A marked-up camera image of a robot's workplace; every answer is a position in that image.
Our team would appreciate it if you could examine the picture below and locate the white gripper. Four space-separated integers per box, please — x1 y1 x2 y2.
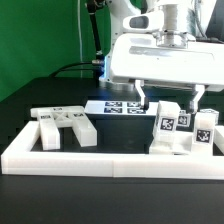
110 13 224 114

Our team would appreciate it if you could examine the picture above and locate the white chair seat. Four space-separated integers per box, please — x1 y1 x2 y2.
149 131 214 156

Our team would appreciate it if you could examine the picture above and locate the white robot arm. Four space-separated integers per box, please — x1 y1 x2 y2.
86 0 224 113

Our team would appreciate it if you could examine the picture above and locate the white tagged cube left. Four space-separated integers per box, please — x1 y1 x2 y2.
178 110 191 127

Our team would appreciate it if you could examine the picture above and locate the white tagged cube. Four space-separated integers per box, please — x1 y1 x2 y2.
200 108 219 114
178 110 191 127

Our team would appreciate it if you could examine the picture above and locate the white tagged cube right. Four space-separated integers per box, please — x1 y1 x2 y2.
200 108 219 114

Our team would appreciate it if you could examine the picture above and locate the white marker sheet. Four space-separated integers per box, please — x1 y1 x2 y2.
84 100 158 116

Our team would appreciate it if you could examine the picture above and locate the white part at right edge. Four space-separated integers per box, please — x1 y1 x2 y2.
214 125 224 154

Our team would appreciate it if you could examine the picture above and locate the black cable bundle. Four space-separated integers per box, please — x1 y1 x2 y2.
49 0 107 78

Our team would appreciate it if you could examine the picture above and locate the white chair back frame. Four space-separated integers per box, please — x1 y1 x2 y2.
30 106 97 150

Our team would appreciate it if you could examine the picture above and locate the white thin cable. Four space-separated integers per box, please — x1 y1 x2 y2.
77 0 84 79

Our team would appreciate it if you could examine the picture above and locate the white U-shaped boundary frame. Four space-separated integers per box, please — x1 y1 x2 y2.
1 121 224 180

